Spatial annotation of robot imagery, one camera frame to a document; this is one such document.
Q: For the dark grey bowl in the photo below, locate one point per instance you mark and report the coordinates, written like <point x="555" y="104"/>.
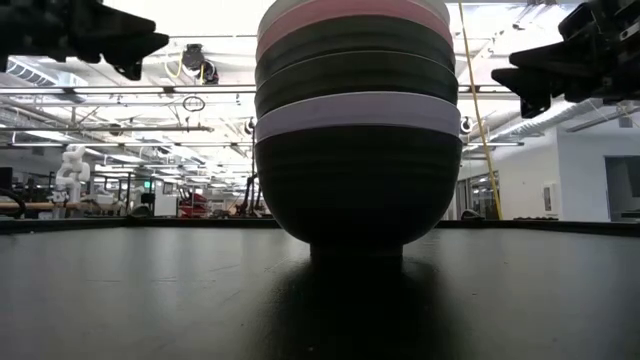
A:
<point x="357" y="75"/>
<point x="357" y="190"/>
<point x="357" y="36"/>

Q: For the long horizontal ceiling rail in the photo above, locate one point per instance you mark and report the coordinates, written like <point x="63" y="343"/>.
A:
<point x="125" y="89"/>

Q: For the pink bowl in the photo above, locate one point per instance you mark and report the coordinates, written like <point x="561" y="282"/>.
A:
<point x="350" y="7"/>

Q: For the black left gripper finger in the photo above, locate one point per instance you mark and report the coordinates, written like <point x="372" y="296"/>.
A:
<point x="127" y="24"/>
<point x="137" y="50"/>

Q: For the black table frame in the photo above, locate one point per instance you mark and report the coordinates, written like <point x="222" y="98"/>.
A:
<point x="150" y="224"/>

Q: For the horizontal brown pipe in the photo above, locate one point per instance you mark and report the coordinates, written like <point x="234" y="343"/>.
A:
<point x="150" y="128"/>

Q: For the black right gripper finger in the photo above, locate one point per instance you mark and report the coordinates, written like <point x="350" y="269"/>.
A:
<point x="535" y="82"/>
<point x="555" y="54"/>

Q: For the red cart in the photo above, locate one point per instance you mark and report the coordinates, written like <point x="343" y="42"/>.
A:
<point x="194" y="204"/>

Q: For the white bowl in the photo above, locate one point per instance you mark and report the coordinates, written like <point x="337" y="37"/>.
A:
<point x="357" y="112"/>

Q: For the white robot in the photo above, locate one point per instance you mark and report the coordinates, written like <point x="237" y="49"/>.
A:
<point x="72" y="172"/>

